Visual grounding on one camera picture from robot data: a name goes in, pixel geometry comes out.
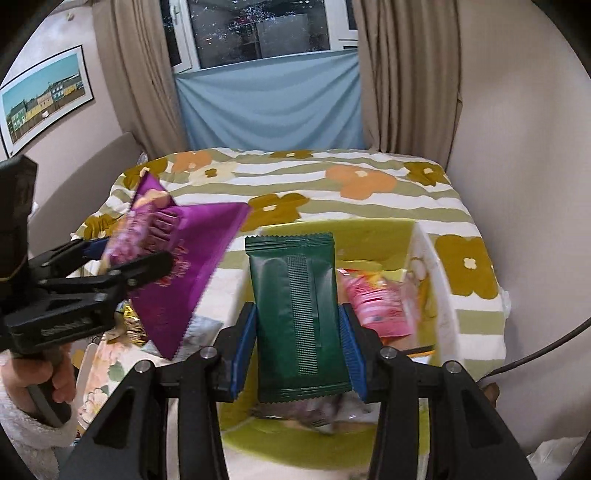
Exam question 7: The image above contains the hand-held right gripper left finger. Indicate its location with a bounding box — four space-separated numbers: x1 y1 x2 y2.
59 302 257 480

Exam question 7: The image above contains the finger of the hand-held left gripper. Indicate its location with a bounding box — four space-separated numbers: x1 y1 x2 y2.
28 237 112 278
110 251 175 302

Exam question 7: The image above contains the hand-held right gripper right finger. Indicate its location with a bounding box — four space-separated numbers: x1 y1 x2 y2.
339 302 539 480

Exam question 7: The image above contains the purple snack packet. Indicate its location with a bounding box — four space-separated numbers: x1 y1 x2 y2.
102 173 253 361

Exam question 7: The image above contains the silver-white snack packet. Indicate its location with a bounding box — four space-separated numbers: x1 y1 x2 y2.
182 316 223 359

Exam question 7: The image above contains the pink snack packet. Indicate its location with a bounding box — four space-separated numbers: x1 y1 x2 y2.
341 270 414 341

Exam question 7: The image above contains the dark green snack packet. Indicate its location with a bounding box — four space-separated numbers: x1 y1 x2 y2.
244 233 353 404

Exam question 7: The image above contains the green cardboard box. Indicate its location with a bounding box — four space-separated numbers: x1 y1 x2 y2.
217 219 463 468

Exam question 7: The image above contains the person's left hand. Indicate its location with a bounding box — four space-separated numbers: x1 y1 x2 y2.
6 354 77 419

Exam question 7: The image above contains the grey bed headboard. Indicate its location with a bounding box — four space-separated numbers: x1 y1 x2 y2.
28 132 145 241

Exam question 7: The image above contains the striped floral blanket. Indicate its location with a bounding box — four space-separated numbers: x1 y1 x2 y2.
74 147 514 371

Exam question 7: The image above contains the framed houses picture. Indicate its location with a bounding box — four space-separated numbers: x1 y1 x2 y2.
0 45 96 160

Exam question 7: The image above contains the beige curtain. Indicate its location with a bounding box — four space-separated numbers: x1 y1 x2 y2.
91 0 188 158
352 0 463 165

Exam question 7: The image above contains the black lamp pole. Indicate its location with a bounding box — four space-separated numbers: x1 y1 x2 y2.
480 316 591 389

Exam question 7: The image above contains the light blue cloth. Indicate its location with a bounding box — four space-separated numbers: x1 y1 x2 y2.
174 50 366 151

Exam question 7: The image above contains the white plastic bag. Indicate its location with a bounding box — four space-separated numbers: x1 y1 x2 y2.
526 436 590 480

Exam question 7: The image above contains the window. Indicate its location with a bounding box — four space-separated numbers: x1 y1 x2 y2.
159 0 362 73

